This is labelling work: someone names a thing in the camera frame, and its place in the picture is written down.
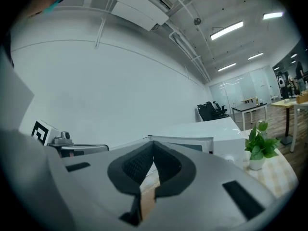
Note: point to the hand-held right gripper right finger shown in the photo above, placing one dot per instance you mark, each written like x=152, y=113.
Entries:
x=204, y=201

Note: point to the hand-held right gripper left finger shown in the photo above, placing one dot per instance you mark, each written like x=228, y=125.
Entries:
x=96, y=189

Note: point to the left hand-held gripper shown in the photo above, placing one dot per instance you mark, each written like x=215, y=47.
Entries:
x=48, y=131

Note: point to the green potted plant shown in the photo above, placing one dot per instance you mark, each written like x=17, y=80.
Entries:
x=261, y=148

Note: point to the black office chair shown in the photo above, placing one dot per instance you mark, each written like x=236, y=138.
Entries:
x=223, y=109
x=211, y=107
x=204, y=113

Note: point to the black-top table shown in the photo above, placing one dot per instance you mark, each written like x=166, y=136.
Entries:
x=250, y=106

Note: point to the round wooden-top table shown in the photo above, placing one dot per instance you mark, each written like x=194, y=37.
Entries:
x=247, y=100

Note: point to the long ceiling light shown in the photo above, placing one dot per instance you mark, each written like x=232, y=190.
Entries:
x=227, y=30
x=272, y=15
x=255, y=56
x=227, y=67

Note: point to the white round backpack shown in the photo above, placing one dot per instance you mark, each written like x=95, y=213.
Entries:
x=281, y=81

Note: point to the wooden box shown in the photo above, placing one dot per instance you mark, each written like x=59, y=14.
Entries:
x=302, y=98

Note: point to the white ceiling air conditioner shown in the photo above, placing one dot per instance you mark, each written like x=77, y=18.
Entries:
x=142, y=8

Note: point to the yellow-top pedestal table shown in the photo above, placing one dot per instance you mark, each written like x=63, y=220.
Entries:
x=284, y=103

